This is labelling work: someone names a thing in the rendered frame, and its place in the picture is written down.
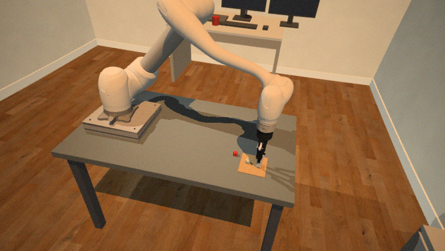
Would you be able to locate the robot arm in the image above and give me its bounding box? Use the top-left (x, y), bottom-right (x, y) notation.
top-left (97, 0), bottom-right (294, 133)

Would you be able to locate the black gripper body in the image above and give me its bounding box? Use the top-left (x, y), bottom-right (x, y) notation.
top-left (256, 130), bottom-right (273, 147)

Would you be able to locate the orange flat mat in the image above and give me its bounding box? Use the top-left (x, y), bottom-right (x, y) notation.
top-left (238, 153), bottom-right (268, 178)

